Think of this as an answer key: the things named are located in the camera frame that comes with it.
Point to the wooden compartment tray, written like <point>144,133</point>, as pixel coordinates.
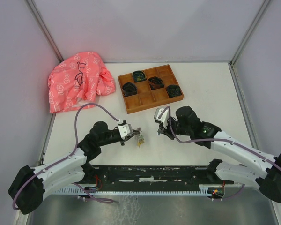
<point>145,97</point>

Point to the yellow key tag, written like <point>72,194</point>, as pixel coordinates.
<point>140,142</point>

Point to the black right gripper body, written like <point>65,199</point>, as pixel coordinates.
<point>176,126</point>

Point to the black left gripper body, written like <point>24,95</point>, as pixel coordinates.
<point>115,139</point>

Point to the pink patterned cloth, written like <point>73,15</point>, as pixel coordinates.
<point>77,81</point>

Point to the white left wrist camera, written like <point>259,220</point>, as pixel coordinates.
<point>125,129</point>

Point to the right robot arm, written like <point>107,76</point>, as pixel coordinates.
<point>256,169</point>

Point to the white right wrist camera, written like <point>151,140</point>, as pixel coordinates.
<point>161,116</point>

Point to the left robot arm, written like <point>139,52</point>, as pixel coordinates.
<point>32,185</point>

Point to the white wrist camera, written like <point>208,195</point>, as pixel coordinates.
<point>125,129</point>
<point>161,116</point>

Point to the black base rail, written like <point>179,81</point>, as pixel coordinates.
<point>152,178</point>

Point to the dark rolled tie orange flowers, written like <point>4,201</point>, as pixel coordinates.
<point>155,83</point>

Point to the white cable duct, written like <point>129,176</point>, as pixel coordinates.
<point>74,190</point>

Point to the metal keyring with yellow grip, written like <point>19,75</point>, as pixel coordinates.
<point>140,135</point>

